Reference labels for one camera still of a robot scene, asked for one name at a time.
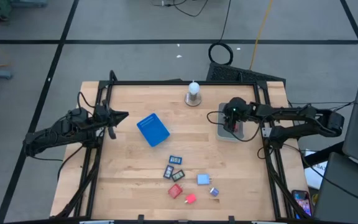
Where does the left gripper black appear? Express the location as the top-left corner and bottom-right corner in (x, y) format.
(93, 99), (130, 140)

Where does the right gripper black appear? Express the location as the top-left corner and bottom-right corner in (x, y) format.
(223, 96), (252, 133)

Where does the blue plastic basket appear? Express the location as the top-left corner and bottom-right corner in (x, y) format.
(136, 112), (171, 147)

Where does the light blue charger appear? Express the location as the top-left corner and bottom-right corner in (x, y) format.
(196, 173), (213, 186)

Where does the blue-framed digital display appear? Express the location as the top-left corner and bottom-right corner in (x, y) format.
(168, 155), (183, 166)

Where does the dark blue digital display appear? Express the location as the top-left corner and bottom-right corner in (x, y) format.
(163, 164), (175, 180)

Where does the black digital display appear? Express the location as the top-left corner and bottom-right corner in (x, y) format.
(170, 169), (186, 183)

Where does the pink charger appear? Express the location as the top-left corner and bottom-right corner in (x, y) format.
(184, 193), (198, 205)

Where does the red slotted charger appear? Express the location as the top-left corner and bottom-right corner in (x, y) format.
(167, 183), (185, 199)

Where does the grey plastic bin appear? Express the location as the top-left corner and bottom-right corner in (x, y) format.
(216, 103), (246, 143)

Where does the round wooden bulb stand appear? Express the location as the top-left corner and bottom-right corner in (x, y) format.
(184, 91), (203, 108)

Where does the black perforated panel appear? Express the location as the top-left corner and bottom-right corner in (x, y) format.
(206, 62), (287, 87)

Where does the white light bulb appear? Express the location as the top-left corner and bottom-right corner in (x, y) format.
(188, 79), (201, 96)

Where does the black support bar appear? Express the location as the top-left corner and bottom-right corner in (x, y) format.
(303, 141), (344, 169)

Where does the white paper sign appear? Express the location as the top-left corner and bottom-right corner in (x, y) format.
(303, 150), (328, 190)

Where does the smartphone with lit screen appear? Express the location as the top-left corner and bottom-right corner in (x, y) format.
(291, 189), (313, 220)

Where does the dark grey cabinet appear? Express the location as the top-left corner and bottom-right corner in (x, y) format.
(313, 151), (358, 224)

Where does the grey flat object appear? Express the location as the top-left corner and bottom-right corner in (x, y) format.
(11, 0), (48, 7)

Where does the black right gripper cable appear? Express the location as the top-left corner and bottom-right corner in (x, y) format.
(206, 110), (263, 143)

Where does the black aluminium table frame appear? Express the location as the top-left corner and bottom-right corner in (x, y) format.
(50, 70), (314, 220)

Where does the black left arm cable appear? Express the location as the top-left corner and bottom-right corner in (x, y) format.
(57, 144), (86, 182)

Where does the black coiled cable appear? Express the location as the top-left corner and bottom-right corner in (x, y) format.
(208, 0), (234, 67)

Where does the thin black cable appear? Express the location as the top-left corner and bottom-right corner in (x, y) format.
(287, 101), (356, 106)

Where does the long yellow cable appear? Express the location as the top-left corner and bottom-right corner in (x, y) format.
(249, 0), (275, 71)

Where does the black floor cable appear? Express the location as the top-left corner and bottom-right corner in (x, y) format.
(153, 0), (209, 18)

